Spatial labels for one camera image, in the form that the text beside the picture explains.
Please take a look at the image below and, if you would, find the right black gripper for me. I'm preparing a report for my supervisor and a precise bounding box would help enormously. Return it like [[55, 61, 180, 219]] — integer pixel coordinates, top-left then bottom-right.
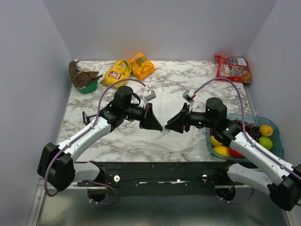
[[165, 102, 216, 134]]

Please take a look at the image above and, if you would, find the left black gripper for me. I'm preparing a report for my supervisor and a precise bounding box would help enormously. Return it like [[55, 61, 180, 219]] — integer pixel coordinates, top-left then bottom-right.
[[123, 103, 163, 131]]

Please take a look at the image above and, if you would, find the white cloth garment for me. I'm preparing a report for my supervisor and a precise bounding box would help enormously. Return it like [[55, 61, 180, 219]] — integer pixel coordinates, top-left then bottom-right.
[[131, 87, 193, 153]]

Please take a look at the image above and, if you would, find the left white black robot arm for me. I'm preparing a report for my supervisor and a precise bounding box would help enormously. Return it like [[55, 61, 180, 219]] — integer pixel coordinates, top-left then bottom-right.
[[37, 86, 163, 192]]

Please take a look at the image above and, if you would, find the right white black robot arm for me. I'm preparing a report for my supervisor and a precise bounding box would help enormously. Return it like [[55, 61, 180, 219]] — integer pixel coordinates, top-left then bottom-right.
[[166, 97, 301, 211]]

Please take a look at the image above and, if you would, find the black brooch display box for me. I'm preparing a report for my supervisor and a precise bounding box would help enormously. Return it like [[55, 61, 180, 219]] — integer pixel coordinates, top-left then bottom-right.
[[82, 111, 96, 125]]

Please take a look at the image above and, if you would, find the yellow fruit front left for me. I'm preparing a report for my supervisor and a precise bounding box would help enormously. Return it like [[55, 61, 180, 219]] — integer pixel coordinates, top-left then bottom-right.
[[210, 135, 222, 147]]

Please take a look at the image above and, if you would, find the yellow lemon front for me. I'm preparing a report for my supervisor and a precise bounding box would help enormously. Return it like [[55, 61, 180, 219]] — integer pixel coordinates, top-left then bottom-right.
[[213, 146, 232, 157]]

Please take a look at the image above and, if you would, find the yellow lemon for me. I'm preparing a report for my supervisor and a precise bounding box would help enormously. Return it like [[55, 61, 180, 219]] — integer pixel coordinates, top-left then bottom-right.
[[213, 146, 232, 157], [259, 125, 274, 137]]

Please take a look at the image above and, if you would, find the orange snack bag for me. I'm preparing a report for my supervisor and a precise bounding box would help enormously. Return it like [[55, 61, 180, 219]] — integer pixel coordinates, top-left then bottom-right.
[[128, 53, 155, 81]]

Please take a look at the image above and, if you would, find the yellow chips bag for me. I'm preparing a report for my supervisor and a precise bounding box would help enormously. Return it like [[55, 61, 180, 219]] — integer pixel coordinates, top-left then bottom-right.
[[100, 60, 132, 86]]

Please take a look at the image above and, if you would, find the red apple toy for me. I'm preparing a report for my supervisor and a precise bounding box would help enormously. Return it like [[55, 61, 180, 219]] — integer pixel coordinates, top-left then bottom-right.
[[228, 147, 244, 159]]

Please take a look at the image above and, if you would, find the dark purple grape bunch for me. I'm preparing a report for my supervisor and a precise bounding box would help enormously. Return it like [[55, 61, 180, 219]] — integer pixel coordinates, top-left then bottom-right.
[[244, 121, 261, 142]]

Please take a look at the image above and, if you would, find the red snack bag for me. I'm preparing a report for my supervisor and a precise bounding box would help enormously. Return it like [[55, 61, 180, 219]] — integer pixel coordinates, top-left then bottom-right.
[[214, 54, 252, 84]]

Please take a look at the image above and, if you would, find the green bowl with brown paper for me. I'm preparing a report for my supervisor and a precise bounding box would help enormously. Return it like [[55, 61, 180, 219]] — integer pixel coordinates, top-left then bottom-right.
[[68, 59, 103, 94]]

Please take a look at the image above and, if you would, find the yellow lemon back right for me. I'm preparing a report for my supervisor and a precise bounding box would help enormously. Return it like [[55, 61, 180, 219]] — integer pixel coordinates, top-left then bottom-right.
[[259, 125, 274, 137]]

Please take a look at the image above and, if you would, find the green lime toy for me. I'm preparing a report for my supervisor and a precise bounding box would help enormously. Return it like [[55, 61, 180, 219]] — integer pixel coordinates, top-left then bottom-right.
[[259, 137, 273, 150]]

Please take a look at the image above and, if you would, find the teal plastic fruit basket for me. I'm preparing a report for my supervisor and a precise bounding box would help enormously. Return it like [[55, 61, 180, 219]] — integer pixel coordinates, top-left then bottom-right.
[[205, 113, 285, 163]]

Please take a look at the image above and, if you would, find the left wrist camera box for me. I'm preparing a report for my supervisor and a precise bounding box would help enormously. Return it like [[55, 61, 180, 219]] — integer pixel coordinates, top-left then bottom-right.
[[143, 86, 157, 102]]

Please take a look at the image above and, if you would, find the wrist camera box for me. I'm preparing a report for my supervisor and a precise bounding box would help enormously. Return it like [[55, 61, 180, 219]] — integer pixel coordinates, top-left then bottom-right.
[[182, 89, 196, 104], [143, 86, 157, 102]]

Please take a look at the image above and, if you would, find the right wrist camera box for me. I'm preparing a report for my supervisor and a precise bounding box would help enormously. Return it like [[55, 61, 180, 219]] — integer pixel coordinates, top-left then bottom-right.
[[182, 89, 196, 104]]

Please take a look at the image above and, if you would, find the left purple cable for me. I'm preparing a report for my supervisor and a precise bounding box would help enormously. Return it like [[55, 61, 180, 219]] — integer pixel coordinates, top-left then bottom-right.
[[44, 78, 149, 197]]

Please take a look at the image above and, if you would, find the aluminium frame profile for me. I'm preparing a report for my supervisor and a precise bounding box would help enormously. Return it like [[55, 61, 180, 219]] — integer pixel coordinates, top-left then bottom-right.
[[28, 185, 292, 226]]

